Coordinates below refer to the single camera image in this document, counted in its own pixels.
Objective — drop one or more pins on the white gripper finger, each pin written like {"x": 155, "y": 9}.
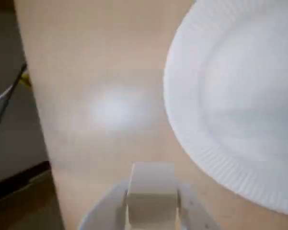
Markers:
{"x": 196, "y": 210}
{"x": 103, "y": 208}

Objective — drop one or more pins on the white cube block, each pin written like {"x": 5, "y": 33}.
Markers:
{"x": 152, "y": 191}

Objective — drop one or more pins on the white paper plate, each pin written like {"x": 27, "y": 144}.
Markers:
{"x": 242, "y": 107}

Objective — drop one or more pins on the black bar with white lettering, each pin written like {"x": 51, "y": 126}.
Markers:
{"x": 19, "y": 176}

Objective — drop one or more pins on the small green tag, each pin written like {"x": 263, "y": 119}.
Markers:
{"x": 26, "y": 81}

